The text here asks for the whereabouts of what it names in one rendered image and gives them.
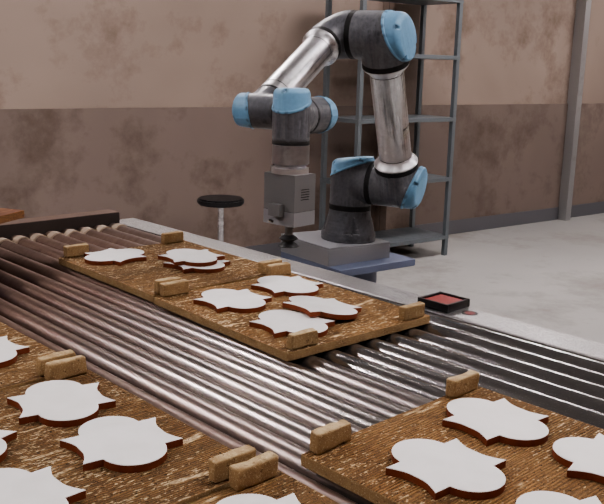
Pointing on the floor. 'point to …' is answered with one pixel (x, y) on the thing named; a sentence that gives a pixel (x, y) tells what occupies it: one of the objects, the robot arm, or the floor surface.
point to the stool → (220, 207)
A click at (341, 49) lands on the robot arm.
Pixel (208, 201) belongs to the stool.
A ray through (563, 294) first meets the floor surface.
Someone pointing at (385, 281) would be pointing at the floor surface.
